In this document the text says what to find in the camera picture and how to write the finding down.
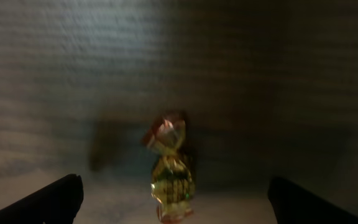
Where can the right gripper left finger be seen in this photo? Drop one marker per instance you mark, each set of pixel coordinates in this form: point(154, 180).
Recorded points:
point(48, 205)

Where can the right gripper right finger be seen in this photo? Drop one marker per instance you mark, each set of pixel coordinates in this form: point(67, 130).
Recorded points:
point(300, 207)

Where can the gold candy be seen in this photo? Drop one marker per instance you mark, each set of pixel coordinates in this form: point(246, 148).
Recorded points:
point(172, 183)

